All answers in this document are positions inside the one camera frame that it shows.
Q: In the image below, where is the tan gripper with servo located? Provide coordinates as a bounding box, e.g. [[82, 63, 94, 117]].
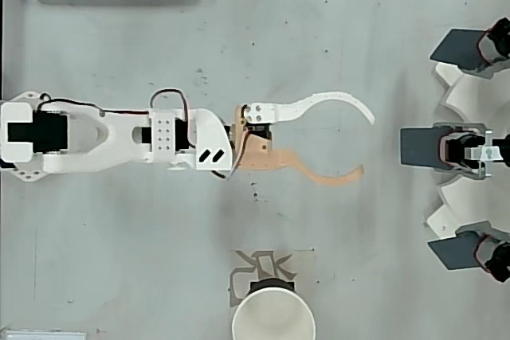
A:
[[233, 91, 376, 188]]

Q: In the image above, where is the white paper cup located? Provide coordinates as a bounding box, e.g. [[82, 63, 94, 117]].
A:
[[230, 278, 316, 340]]

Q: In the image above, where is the printed paper mat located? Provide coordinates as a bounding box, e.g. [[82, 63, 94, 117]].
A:
[[229, 249, 318, 311]]

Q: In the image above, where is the grey paddle servo unit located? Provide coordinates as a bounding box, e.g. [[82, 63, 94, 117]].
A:
[[399, 122, 510, 180], [429, 17, 510, 78], [426, 219, 510, 284]]

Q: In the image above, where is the white flat panel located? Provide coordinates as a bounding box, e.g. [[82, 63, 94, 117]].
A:
[[0, 329, 88, 340]]

